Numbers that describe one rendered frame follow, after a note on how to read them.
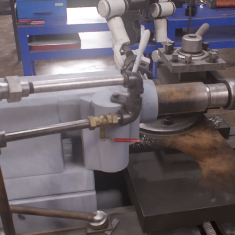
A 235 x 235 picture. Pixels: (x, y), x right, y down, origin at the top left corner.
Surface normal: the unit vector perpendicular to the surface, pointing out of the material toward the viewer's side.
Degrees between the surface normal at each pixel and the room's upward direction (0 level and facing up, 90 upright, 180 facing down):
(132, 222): 0
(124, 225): 0
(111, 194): 17
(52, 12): 90
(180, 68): 90
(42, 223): 90
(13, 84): 56
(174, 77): 0
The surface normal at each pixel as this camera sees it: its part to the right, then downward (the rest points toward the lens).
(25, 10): 0.18, 0.48
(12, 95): 0.47, 0.58
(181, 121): 0.00, -0.87
